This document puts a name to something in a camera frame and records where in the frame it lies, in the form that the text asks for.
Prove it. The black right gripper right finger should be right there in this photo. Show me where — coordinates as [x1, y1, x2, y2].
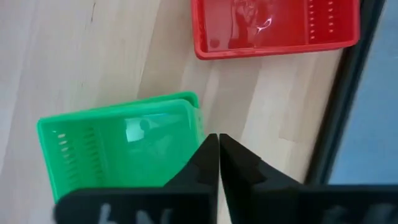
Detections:
[220, 133, 398, 224]

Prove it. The red plastic basket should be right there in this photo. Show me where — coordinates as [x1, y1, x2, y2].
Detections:
[191, 0, 361, 60]

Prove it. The green plastic basket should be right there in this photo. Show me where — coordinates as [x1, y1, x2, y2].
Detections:
[90, 91, 206, 149]
[36, 98, 203, 203]

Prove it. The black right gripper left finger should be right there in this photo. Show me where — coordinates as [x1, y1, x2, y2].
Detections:
[54, 133, 220, 224]

